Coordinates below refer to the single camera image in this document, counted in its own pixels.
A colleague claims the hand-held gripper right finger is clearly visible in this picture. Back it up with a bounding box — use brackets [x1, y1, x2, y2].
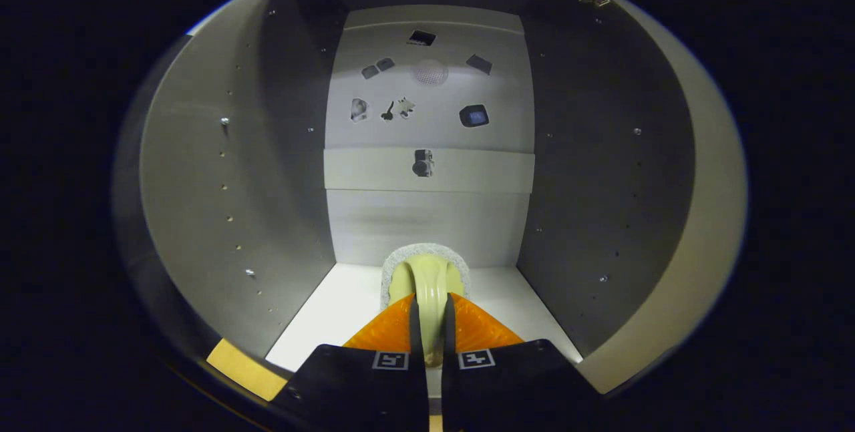
[441, 293, 602, 432]

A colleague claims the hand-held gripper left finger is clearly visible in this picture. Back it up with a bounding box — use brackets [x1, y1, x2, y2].
[271, 293, 430, 432]

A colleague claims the pale green grey-rimmed sponge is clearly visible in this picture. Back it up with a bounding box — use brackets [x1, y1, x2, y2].
[381, 242, 472, 367]

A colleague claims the dark grey cabinet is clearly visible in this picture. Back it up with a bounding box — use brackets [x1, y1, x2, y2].
[114, 0, 699, 396]

